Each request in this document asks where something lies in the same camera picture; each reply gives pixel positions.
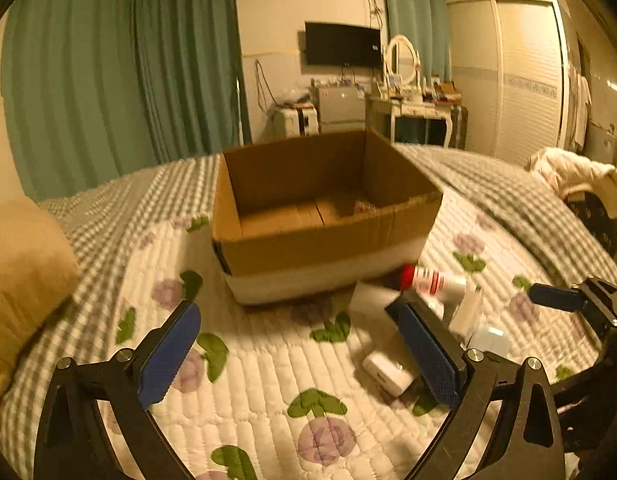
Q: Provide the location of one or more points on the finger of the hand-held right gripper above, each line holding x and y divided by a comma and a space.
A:
558, 297

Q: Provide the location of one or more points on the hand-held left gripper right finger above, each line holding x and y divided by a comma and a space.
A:
431, 350

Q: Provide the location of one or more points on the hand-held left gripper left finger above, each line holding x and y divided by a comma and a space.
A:
166, 360

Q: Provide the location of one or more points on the white charger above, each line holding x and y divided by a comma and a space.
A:
388, 372

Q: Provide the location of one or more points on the narrow white box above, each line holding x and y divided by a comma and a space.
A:
466, 315

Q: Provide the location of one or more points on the small white case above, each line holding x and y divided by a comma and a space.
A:
488, 342

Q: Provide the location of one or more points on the white bottle with red cap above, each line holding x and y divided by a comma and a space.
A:
428, 280

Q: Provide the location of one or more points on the large white box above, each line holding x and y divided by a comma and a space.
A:
373, 310

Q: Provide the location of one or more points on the cardboard box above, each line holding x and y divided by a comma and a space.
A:
313, 255

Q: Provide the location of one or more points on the dark cloth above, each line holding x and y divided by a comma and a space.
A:
596, 220

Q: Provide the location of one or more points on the white floral quilt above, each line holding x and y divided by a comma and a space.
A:
268, 375

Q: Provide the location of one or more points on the white puffy jacket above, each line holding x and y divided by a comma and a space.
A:
563, 170

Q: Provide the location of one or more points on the tan pillow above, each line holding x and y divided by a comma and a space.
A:
23, 270

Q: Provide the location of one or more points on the hanging white clothes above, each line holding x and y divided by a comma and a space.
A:
581, 105

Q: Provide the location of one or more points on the dark suitcase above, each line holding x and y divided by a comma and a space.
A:
458, 127

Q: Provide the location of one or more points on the white louvred wardrobe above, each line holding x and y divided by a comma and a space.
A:
518, 85

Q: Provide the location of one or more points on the small brown box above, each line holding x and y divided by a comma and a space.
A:
448, 90

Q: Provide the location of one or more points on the white dressing table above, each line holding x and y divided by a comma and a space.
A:
413, 110

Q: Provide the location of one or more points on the small grey fridge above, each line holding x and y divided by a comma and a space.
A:
338, 110

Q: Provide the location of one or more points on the white suitcase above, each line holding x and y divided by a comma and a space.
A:
293, 120

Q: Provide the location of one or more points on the white oval vanity mirror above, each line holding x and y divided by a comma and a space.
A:
402, 60

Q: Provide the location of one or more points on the green curtain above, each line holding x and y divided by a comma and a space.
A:
188, 60
413, 10
63, 85

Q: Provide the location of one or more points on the black wall television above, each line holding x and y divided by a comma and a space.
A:
341, 45

